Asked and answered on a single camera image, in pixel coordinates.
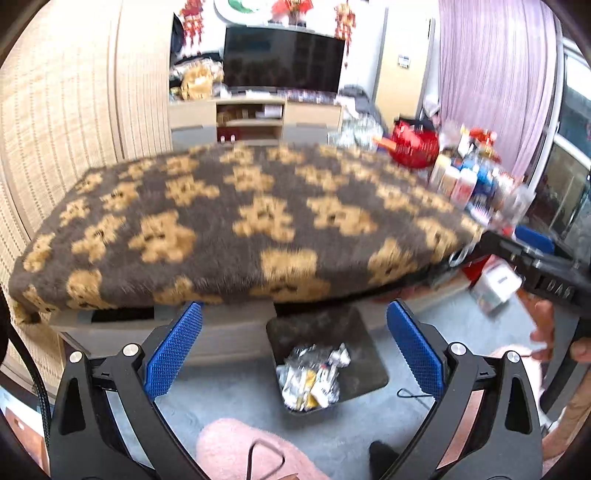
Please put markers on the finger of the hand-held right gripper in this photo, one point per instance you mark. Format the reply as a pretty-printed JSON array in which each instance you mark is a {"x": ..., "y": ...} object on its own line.
[{"x": 512, "y": 251}]

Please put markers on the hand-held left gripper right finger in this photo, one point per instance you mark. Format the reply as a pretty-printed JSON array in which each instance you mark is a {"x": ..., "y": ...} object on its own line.
[{"x": 415, "y": 350}]

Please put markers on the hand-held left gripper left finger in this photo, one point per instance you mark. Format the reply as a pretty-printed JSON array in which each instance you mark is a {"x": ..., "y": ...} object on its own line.
[{"x": 175, "y": 350}]

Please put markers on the black trash bin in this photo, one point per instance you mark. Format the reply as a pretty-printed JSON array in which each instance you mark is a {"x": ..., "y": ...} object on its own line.
[{"x": 360, "y": 364}]

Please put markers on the large clear plastic bag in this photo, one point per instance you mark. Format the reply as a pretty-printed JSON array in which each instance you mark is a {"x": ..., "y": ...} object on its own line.
[{"x": 295, "y": 364}]

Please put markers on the person's right forearm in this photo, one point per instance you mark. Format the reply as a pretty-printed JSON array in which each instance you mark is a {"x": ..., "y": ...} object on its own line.
[{"x": 572, "y": 415}]

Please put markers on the person's right hand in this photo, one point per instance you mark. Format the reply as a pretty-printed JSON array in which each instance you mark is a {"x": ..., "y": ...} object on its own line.
[{"x": 542, "y": 327}]

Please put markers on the white storage box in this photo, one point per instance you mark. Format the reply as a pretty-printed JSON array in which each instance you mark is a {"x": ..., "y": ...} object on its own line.
[{"x": 496, "y": 288}]

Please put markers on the grey bed base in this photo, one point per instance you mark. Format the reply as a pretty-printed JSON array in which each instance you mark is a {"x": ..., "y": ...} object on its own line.
[{"x": 115, "y": 323}]

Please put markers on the cluster of assorted bottles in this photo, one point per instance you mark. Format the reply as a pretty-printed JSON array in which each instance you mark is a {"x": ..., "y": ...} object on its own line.
[{"x": 475, "y": 184}]

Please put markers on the pink slipper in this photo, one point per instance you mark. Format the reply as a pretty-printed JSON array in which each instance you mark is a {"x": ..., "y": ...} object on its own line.
[{"x": 231, "y": 443}]

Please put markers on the brown bear-print blanket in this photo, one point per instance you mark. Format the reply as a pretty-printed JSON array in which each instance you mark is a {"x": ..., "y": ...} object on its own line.
[{"x": 221, "y": 221}]

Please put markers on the red lattice basket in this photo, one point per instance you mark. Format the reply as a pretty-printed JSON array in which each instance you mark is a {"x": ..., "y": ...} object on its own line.
[{"x": 415, "y": 147}]

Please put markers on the orange stick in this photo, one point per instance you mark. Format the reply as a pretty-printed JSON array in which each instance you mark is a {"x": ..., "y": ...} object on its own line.
[{"x": 385, "y": 143}]

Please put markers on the pink pleated curtain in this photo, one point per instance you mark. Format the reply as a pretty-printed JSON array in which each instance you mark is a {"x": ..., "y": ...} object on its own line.
[{"x": 485, "y": 69}]

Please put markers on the beige wooden door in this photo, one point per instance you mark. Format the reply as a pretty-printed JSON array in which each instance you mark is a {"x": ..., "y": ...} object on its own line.
[{"x": 401, "y": 92}]

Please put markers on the floral grey cloth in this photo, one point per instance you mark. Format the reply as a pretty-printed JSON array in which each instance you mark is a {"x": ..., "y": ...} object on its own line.
[{"x": 355, "y": 134}]

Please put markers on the dark clothes pile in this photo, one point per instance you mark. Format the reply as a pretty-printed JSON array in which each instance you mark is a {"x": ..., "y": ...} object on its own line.
[{"x": 358, "y": 104}]

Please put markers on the beige and grey TV stand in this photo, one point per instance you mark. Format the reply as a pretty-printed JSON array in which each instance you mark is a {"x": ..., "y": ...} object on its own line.
[{"x": 314, "y": 115}]

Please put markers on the golden gift bag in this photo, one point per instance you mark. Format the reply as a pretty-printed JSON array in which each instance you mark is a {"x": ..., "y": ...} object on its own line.
[{"x": 198, "y": 83}]

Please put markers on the red hanging decoration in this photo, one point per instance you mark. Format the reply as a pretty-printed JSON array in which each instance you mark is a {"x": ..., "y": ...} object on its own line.
[
  {"x": 293, "y": 11},
  {"x": 191, "y": 21},
  {"x": 345, "y": 21}
]

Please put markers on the black television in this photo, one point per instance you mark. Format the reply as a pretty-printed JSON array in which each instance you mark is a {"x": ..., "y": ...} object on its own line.
[{"x": 281, "y": 60}]

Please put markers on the window frame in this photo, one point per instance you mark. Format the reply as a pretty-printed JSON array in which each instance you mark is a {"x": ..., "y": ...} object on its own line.
[{"x": 572, "y": 152}]

